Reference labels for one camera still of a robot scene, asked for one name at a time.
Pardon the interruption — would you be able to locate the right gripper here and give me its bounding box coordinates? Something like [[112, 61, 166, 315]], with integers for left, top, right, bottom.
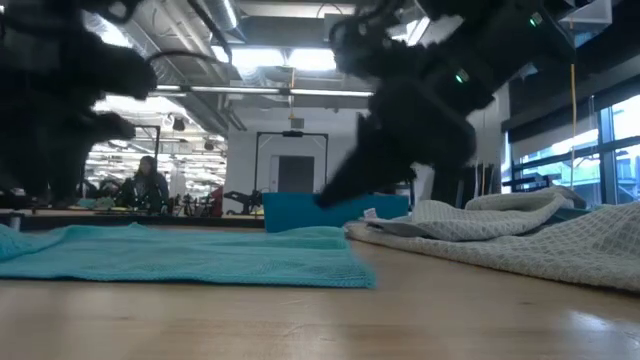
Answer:
[[316, 79, 476, 209]]

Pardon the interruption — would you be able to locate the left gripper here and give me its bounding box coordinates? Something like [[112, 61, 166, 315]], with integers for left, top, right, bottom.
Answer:
[[0, 97, 137, 210]]

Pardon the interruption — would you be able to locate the grey waffle towel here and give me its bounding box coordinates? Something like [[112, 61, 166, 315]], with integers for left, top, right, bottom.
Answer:
[[367, 186, 587, 239], [344, 201, 640, 294]]

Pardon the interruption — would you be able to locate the teal microfiber towel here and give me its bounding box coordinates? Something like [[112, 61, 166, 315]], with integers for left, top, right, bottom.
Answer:
[[0, 222, 377, 290]]

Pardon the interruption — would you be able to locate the grey door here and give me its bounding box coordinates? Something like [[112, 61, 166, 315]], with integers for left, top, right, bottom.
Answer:
[[277, 155, 316, 194]]

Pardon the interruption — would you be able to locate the blue plastic bin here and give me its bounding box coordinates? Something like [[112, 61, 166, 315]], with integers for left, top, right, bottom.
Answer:
[[262, 192, 410, 234]]

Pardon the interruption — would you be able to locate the person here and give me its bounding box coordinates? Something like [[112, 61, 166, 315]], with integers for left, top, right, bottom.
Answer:
[[115, 154, 171, 215]]

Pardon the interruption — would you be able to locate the background work table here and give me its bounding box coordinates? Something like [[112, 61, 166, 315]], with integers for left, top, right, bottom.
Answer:
[[0, 207, 266, 232]]

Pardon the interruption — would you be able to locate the ceiling strip light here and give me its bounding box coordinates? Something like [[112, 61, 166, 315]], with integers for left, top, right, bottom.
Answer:
[[154, 84, 375, 99]]

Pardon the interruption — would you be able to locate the ceiling light panel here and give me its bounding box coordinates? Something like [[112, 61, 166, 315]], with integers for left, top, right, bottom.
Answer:
[[229, 47, 337, 72]]

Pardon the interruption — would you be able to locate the yellow hanging cable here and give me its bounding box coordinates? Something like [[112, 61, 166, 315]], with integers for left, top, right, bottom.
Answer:
[[569, 19, 577, 190]]

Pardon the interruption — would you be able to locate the window frame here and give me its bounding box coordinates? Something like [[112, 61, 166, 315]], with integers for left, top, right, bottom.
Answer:
[[502, 94, 640, 206]]

